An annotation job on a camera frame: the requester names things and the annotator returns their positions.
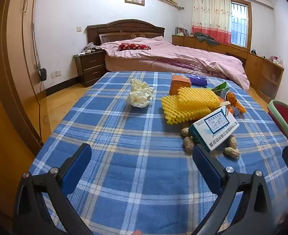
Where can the green snack wrapper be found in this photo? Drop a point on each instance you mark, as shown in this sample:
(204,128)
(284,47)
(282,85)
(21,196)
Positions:
(221,88)

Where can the clutter of cloths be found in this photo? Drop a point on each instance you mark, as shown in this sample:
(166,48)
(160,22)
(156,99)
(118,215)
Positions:
(87,49)

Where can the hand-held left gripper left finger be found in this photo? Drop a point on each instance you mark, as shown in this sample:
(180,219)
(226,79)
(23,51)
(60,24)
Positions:
(78,169)

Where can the orange mesh bag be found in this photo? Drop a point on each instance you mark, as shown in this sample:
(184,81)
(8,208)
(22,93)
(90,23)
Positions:
(235,100)

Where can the cream and red curtain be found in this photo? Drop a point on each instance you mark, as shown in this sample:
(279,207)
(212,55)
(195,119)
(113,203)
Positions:
(211,12)

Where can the wooden wardrobe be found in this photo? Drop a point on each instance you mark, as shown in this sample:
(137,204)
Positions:
(9,66)

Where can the small white pink containers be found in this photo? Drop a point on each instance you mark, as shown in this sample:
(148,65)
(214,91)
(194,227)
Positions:
(276,60)

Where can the pink quilt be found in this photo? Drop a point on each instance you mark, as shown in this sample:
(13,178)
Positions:
(173,53)

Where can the white tissue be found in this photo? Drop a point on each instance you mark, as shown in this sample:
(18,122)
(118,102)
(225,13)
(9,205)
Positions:
(138,99)
(140,85)

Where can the dark wooden bed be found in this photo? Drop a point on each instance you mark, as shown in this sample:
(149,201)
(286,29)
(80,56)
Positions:
(124,28)

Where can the barred window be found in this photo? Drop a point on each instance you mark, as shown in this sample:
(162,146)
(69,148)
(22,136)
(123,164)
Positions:
(239,24)

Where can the grey clothes pile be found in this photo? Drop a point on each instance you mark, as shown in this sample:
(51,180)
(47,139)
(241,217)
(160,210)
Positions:
(206,38)

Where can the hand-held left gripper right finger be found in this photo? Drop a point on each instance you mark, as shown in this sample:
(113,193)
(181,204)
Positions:
(205,169)

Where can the blue plaid tablecloth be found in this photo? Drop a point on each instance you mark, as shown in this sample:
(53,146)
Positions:
(134,151)

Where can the white medicine box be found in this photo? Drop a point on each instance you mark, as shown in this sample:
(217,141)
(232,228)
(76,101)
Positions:
(215,129)

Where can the dark wooden nightstand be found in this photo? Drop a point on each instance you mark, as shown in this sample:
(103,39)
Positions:
(91,66)

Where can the orange cardboard box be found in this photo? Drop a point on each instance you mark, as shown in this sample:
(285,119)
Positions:
(179,83)

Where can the white wall outlet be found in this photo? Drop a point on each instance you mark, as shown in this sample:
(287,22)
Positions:
(56,74)

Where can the purple plastic packet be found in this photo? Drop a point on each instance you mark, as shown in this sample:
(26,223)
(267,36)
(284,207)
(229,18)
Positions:
(197,80)

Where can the row of books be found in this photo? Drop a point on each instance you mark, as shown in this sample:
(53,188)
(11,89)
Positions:
(182,31)

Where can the peanut in shell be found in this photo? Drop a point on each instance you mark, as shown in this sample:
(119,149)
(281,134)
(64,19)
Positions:
(232,142)
(189,145)
(185,132)
(231,152)

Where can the yellow foam net sleeve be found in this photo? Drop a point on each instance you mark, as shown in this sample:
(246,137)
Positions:
(190,102)

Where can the small black device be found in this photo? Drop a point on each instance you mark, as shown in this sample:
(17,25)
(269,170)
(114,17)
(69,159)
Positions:
(253,51)

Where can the red floral pillow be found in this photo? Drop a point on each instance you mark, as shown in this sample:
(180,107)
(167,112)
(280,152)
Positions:
(134,46)

